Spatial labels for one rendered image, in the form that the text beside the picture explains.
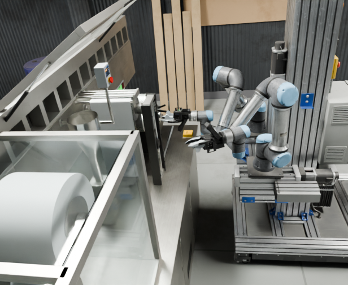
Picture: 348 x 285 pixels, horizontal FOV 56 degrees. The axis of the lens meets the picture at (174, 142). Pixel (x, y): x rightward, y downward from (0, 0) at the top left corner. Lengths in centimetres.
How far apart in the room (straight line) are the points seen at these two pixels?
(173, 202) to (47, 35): 403
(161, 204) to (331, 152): 120
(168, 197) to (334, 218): 146
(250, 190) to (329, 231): 74
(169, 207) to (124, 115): 58
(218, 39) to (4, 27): 316
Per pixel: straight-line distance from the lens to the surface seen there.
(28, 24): 554
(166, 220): 181
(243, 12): 477
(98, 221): 86
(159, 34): 459
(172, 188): 200
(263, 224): 274
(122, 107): 188
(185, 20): 459
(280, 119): 194
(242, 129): 185
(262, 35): 489
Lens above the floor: 218
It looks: 32 degrees down
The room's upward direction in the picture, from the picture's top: 6 degrees counter-clockwise
